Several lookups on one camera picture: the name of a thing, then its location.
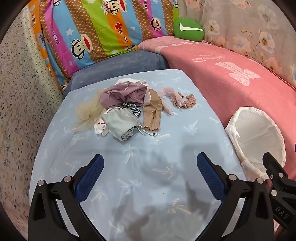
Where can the blue-grey sofa seat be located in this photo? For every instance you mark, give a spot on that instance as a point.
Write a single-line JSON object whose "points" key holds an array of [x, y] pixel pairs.
{"points": [[115, 64]]}

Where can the pink sheer ribbon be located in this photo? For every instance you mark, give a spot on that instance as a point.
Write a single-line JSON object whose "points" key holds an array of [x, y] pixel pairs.
{"points": [[166, 92]]}

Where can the purple cloth bag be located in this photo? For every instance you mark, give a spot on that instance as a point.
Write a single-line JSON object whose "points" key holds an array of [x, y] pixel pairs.
{"points": [[122, 95]]}

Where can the tan stocking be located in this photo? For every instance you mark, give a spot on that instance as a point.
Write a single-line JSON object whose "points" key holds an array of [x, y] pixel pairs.
{"points": [[151, 111]]}

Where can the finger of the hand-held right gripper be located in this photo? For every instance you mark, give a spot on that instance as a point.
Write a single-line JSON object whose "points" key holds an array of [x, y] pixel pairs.
{"points": [[275, 166]]}

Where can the pink blanket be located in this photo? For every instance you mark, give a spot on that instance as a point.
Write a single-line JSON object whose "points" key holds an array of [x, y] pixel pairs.
{"points": [[219, 76]]}

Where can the green check mark cushion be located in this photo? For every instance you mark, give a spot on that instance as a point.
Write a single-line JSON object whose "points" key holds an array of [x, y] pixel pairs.
{"points": [[187, 34]]}

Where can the grey floral sheet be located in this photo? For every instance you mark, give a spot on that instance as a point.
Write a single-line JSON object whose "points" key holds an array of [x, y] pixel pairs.
{"points": [[242, 27]]}

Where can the white glove with red trim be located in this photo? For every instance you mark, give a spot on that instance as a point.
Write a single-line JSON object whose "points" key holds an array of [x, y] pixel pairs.
{"points": [[99, 127]]}

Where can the leopard print scrunchie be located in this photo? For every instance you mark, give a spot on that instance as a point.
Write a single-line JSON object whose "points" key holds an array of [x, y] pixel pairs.
{"points": [[134, 109]]}

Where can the striped monkey print sheet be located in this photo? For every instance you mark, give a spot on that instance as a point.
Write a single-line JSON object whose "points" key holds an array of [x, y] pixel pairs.
{"points": [[97, 30]]}

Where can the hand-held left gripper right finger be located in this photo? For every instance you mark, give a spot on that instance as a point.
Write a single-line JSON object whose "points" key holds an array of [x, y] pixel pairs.
{"points": [[210, 176]]}

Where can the white lined round bin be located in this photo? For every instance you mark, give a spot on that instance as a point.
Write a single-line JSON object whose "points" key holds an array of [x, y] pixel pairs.
{"points": [[256, 134]]}

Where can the beige tulle cloth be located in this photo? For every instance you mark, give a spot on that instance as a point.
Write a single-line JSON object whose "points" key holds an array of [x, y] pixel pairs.
{"points": [[87, 113]]}

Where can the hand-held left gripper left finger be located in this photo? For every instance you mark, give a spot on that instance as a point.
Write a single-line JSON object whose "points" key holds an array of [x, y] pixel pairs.
{"points": [[90, 178]]}

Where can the pink scrunchie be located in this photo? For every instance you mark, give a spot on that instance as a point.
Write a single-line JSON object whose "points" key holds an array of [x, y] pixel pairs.
{"points": [[175, 102]]}

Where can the white cloth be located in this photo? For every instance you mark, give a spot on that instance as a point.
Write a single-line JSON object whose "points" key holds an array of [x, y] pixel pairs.
{"points": [[123, 81]]}

